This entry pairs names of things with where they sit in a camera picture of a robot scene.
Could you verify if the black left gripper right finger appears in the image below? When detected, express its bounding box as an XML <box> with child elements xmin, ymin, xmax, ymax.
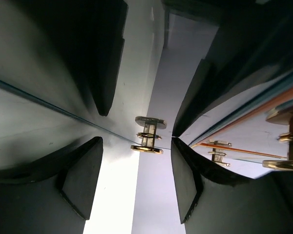
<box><xmin>171</xmin><ymin>138</ymin><xmax>293</xmax><ymax>234</ymax></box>

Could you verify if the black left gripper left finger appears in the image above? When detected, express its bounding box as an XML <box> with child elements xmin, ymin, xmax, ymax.
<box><xmin>0</xmin><ymin>136</ymin><xmax>104</xmax><ymax>234</ymax></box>

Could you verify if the teal drawer organizer box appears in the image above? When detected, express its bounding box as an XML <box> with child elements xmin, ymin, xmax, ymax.
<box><xmin>161</xmin><ymin>0</ymin><xmax>293</xmax><ymax>180</ymax></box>

